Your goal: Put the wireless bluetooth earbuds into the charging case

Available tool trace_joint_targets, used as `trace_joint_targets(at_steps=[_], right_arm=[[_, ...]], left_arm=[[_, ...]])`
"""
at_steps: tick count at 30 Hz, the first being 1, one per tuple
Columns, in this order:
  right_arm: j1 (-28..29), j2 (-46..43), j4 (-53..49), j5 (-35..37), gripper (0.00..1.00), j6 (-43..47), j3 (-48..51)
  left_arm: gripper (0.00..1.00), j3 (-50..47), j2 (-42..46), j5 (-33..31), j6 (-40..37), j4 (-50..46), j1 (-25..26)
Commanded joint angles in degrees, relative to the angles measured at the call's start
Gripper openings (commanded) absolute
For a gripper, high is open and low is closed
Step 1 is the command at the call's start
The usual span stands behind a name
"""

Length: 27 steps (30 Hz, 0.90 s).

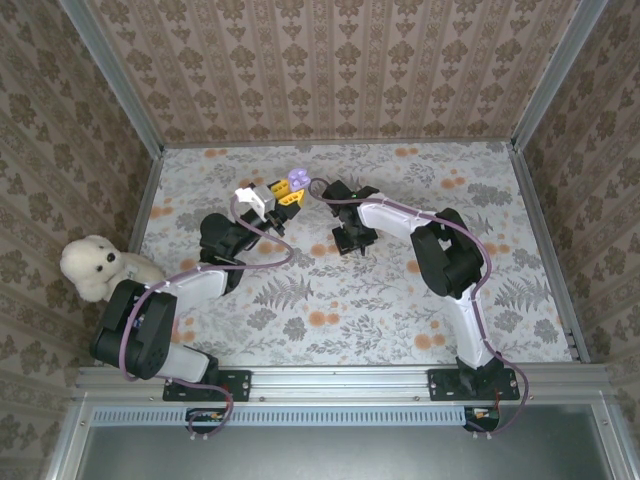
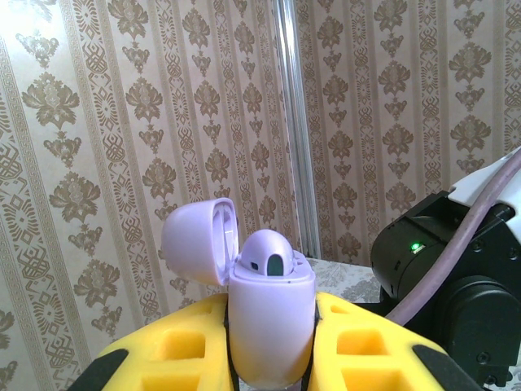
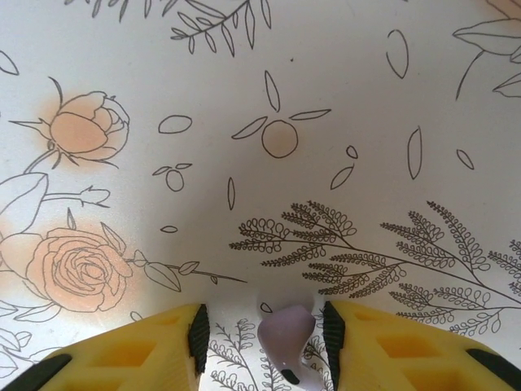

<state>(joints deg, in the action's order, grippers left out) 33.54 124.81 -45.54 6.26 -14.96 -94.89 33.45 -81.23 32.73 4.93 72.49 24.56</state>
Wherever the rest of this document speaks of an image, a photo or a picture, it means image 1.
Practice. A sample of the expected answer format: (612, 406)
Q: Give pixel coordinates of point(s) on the purple earbud charging case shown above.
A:
(299, 178)

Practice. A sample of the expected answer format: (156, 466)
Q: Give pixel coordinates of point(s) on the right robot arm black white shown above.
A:
(450, 255)

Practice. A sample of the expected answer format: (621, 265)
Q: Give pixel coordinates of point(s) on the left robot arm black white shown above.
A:
(130, 340)

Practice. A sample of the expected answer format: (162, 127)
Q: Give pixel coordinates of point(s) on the white teddy bear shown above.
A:
(87, 265)

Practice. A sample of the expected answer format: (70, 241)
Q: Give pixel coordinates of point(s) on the black connector box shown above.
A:
(482, 417)
(205, 417)

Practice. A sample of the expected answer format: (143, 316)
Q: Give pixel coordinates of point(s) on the grey metal sheet panel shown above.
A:
(325, 455)

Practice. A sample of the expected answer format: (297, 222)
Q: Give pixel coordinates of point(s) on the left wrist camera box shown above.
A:
(260, 200)

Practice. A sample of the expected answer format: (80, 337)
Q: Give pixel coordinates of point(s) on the aluminium table side rail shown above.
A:
(145, 200)
(545, 240)

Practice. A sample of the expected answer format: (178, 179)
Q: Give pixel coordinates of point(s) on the aluminium mounting rail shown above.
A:
(340, 382)

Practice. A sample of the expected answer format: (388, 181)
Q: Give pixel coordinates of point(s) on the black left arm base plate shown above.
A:
(235, 385)

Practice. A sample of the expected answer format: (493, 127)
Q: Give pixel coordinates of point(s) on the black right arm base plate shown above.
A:
(445, 385)

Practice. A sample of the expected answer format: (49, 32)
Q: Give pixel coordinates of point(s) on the aluminium frame post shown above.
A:
(555, 75)
(115, 80)

